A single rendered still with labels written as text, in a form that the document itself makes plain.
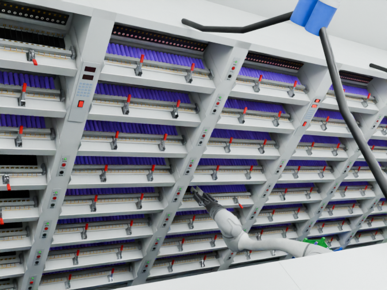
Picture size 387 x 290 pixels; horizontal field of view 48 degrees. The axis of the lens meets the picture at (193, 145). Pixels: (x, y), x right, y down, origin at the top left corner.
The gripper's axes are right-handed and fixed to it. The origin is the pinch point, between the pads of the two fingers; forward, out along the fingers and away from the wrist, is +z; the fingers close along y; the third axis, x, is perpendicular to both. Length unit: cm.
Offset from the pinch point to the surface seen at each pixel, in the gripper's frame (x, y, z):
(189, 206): 8.6, 4.4, -3.5
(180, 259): 62, -14, 10
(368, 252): -72, 66, -139
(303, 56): -94, -24, -19
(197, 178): -11.7, 6.5, -5.0
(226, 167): -16.9, -15.9, -1.0
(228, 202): 8.1, -25.9, -2.9
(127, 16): -95, 78, -18
